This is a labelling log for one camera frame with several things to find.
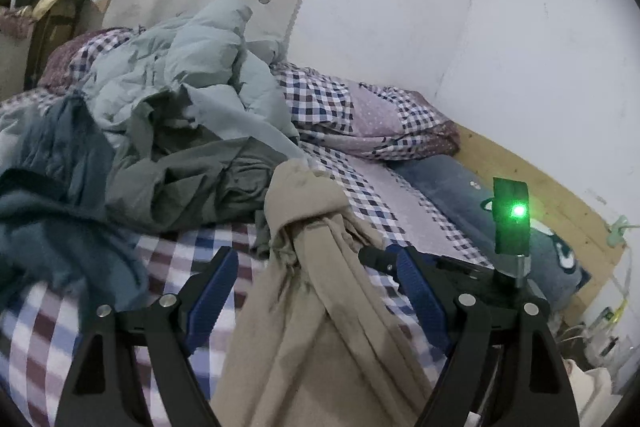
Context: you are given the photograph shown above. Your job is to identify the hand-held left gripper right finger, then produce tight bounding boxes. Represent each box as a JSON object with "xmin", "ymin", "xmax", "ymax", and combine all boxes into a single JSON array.
[{"xmin": 395, "ymin": 246, "xmax": 581, "ymax": 427}]

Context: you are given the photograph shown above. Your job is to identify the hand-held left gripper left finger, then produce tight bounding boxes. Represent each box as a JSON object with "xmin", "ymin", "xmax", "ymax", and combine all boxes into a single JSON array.
[{"xmin": 54, "ymin": 246, "xmax": 240, "ymax": 427}]

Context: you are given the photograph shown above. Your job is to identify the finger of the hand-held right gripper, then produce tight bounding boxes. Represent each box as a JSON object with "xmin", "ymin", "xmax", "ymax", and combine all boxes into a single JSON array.
[{"xmin": 359, "ymin": 246, "xmax": 401, "ymax": 280}]

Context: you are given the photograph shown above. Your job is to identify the beige pants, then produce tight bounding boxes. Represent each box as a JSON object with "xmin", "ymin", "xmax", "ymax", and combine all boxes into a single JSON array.
[{"xmin": 210, "ymin": 159, "xmax": 436, "ymax": 427}]

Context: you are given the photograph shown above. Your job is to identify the pile of grey-blue clothes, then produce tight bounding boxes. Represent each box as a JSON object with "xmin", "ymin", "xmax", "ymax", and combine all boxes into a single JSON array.
[{"xmin": 82, "ymin": 0, "xmax": 301, "ymax": 158}]

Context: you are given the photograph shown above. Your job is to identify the wooden headboard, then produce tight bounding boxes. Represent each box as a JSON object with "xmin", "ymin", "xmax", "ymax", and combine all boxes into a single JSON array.
[{"xmin": 452, "ymin": 124, "xmax": 628, "ymax": 328}]

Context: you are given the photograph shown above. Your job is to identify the blue plush blanket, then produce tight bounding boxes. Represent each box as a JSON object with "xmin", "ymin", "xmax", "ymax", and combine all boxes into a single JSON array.
[{"xmin": 390, "ymin": 154, "xmax": 593, "ymax": 313}]

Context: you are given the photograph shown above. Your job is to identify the grey-green garment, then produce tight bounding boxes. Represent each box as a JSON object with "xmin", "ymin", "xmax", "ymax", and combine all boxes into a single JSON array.
[{"xmin": 105, "ymin": 87, "xmax": 281, "ymax": 235}]

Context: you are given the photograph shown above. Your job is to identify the mint green clip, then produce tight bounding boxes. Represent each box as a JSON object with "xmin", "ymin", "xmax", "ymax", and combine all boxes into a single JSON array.
[{"xmin": 602, "ymin": 214, "xmax": 640, "ymax": 248}]

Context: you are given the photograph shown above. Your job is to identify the folded checkered quilt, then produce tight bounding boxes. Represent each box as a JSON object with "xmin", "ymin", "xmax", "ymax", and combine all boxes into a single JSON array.
[{"xmin": 272, "ymin": 62, "xmax": 461, "ymax": 160}]

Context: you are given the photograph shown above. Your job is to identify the checkered bed sheet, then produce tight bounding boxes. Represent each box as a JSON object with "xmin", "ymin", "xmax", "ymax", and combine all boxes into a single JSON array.
[{"xmin": 0, "ymin": 27, "xmax": 496, "ymax": 427}]

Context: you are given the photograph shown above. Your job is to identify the white cloth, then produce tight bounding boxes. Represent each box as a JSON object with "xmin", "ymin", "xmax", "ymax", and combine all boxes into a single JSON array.
[{"xmin": 562, "ymin": 357, "xmax": 621, "ymax": 427}]

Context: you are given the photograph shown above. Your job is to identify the yellow-brown bag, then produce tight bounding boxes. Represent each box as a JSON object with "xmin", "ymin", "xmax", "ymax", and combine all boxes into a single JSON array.
[{"xmin": 27, "ymin": 0, "xmax": 103, "ymax": 75}]

